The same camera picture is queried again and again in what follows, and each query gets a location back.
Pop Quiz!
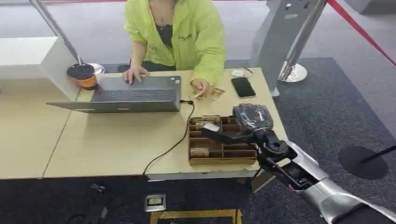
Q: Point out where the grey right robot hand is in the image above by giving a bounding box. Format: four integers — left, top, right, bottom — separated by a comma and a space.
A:
201, 103, 275, 146

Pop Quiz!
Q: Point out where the white card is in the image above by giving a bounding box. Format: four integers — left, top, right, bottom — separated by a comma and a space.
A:
202, 123, 220, 133

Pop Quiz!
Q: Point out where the black smartphone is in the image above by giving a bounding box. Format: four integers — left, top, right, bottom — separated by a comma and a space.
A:
231, 77, 257, 99

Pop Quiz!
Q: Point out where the small white case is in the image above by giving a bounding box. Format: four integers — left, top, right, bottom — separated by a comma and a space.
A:
231, 69, 253, 78

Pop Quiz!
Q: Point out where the wooden card box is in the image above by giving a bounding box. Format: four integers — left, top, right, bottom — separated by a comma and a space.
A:
187, 115, 258, 166

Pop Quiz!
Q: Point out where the person's left hand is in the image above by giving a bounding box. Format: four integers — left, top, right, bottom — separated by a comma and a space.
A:
190, 78, 212, 98

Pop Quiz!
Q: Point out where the person's hand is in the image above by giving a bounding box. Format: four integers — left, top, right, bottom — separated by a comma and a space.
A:
190, 78, 212, 98
122, 66, 151, 86

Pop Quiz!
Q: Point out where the grey kiosk stand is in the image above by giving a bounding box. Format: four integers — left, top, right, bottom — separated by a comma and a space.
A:
249, 0, 322, 98

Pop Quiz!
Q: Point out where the person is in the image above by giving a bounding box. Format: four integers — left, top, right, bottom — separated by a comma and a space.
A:
117, 0, 226, 99

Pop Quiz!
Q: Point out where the black round stand base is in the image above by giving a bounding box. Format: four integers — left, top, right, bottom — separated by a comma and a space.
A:
338, 145, 396, 181

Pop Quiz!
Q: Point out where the grey laptop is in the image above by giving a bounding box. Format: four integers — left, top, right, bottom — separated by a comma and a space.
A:
46, 76, 182, 114

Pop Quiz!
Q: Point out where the person's right hand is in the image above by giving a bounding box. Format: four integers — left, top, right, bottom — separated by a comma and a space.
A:
122, 66, 151, 86

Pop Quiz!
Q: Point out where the metal floor socket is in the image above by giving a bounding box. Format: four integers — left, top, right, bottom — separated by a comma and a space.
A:
144, 194, 167, 213

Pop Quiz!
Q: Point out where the red barrier belt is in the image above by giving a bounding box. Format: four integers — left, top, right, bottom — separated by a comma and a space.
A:
326, 0, 396, 67

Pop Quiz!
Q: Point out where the small black floor object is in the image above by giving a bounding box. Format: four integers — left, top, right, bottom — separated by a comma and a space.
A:
90, 182, 106, 194

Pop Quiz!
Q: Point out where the coffee cup with black lid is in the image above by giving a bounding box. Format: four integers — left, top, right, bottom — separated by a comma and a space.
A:
66, 63, 99, 91

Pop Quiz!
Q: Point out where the white counter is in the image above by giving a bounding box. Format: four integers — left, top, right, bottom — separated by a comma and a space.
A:
0, 36, 82, 102

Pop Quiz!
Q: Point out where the chrome stanchion post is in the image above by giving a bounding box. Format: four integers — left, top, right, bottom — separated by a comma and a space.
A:
277, 0, 328, 84
29, 0, 106, 76

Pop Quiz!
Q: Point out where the black laptop cable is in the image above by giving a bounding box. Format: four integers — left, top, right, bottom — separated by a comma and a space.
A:
142, 99, 195, 175

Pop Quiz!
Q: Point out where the yellow floor frame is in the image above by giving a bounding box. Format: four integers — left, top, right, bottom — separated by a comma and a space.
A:
149, 209, 244, 224

